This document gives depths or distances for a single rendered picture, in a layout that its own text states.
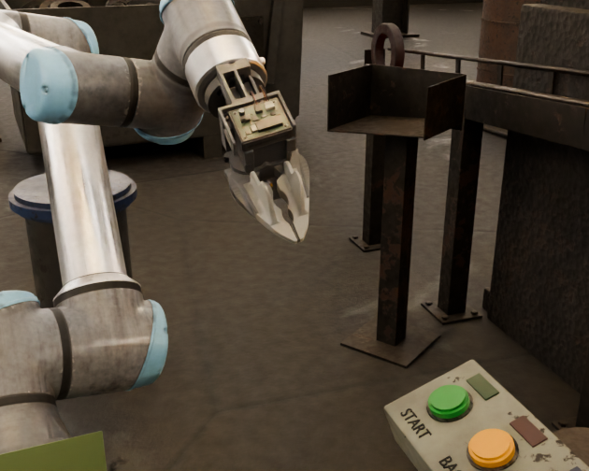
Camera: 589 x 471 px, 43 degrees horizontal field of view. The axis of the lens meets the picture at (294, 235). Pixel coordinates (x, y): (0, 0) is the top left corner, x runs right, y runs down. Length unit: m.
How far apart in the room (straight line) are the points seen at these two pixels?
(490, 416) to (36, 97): 0.63
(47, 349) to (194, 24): 0.56
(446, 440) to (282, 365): 1.24
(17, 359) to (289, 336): 1.03
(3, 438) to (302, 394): 0.88
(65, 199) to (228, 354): 0.80
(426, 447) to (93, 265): 0.74
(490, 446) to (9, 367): 0.74
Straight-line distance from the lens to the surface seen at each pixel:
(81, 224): 1.33
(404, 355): 1.99
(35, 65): 0.96
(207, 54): 0.88
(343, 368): 1.93
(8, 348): 1.19
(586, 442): 0.89
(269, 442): 1.68
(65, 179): 1.37
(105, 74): 0.96
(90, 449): 1.08
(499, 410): 0.75
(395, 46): 2.41
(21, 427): 1.15
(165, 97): 0.98
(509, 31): 4.40
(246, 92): 0.82
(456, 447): 0.72
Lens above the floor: 1.03
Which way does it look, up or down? 22 degrees down
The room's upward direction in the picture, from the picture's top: straight up
